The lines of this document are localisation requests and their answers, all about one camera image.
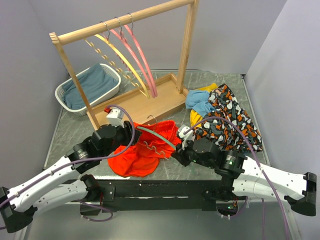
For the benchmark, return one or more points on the green hanger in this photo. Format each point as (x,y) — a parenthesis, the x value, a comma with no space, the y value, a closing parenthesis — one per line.
(156,143)

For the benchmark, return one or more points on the yellow garment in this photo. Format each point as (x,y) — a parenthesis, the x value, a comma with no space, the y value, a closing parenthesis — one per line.
(194,117)

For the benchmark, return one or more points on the wooden clothes rack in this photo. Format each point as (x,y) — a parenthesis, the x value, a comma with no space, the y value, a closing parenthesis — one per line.
(171,93)

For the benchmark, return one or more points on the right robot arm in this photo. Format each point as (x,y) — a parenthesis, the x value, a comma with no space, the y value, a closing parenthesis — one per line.
(241,176)

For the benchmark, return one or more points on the pink hanger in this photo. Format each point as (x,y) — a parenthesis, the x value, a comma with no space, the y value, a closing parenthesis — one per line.
(151,81)
(124,40)

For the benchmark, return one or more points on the pink hanger right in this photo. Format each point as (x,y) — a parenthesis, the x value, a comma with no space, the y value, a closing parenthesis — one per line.
(151,81)

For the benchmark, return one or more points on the camouflage patterned shorts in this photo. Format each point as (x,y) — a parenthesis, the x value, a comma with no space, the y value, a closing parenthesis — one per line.
(220,132)

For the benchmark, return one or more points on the light blue garment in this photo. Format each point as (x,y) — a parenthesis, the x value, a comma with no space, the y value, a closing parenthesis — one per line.
(197,100)

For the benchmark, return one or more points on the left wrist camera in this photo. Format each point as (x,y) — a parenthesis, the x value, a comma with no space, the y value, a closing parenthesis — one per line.
(115,116)

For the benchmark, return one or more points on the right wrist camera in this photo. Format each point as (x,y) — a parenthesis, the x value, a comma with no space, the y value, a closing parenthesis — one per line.
(186,134)

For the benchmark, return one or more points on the orange shorts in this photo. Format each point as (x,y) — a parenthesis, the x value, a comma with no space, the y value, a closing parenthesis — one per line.
(127,164)

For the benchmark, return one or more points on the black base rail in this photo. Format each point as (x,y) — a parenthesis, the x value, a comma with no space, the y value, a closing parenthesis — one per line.
(150,195)

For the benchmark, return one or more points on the pink hanger left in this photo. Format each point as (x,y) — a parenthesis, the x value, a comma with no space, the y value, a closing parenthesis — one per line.
(124,40)

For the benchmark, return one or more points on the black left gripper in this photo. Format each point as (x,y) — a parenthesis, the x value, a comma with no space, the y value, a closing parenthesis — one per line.
(127,132)

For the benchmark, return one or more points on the white laundry basket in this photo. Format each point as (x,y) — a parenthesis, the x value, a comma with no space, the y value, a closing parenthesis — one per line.
(83,111)

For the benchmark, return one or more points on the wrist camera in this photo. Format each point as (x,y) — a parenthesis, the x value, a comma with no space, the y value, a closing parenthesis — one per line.
(115,116)
(186,134)

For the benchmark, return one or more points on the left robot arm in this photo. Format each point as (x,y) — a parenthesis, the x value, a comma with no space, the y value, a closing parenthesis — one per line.
(66,180)

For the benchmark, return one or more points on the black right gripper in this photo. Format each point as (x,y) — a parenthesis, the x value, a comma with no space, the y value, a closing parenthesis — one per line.
(180,155)

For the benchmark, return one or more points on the blue-grey cloth in basket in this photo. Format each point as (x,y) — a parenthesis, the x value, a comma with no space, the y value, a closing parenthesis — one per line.
(94,81)

